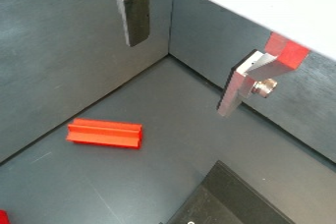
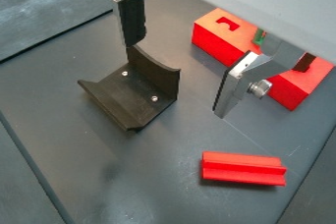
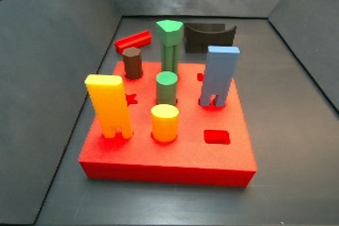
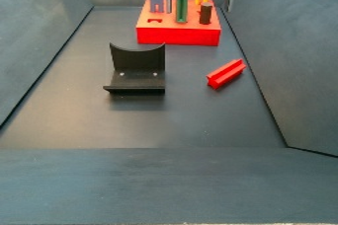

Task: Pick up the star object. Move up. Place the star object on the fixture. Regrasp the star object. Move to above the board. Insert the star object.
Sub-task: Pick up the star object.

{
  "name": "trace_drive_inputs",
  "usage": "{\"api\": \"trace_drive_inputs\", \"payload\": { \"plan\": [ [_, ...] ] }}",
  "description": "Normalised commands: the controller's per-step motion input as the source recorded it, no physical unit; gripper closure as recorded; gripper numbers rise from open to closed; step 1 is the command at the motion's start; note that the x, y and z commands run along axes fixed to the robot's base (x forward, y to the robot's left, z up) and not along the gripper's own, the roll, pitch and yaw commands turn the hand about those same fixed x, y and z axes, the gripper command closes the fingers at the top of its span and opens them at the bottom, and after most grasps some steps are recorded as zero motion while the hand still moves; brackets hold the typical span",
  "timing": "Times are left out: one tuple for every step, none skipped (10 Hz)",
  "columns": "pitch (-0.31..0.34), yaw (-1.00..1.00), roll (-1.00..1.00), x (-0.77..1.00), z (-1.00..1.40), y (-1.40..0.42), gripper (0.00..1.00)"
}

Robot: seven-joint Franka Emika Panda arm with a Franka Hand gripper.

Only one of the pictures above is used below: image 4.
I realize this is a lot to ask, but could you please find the red star prism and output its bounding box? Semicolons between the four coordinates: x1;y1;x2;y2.
206;59;246;90

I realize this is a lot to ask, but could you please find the red peg board base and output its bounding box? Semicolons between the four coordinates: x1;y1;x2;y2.
136;0;222;46

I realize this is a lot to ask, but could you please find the black curved fixture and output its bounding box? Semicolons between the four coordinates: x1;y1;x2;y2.
103;44;166;94

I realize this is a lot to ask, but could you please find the dark brown cylinder peg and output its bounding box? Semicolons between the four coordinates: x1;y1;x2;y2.
199;2;213;25

